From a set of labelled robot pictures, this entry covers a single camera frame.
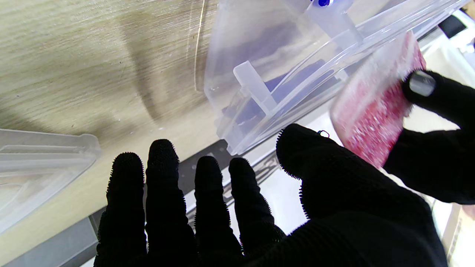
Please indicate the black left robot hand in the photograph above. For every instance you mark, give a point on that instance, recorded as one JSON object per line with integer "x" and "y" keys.
{"x": 438, "y": 163}

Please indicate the printed kitchen backdrop cloth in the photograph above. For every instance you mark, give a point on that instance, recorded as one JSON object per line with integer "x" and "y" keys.
{"x": 289, "y": 196}

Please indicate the raw bacon slice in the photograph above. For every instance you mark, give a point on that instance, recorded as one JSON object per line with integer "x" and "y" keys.
{"x": 371, "y": 118}

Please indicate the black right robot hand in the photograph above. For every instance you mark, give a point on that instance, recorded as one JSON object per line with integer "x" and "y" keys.
{"x": 352, "y": 222}

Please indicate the clear container with blue clips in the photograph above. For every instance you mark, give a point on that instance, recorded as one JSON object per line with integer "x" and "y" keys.
{"x": 259, "y": 55}

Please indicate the clear lid with blue label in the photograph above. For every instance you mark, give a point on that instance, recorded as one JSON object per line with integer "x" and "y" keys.
{"x": 37, "y": 167}

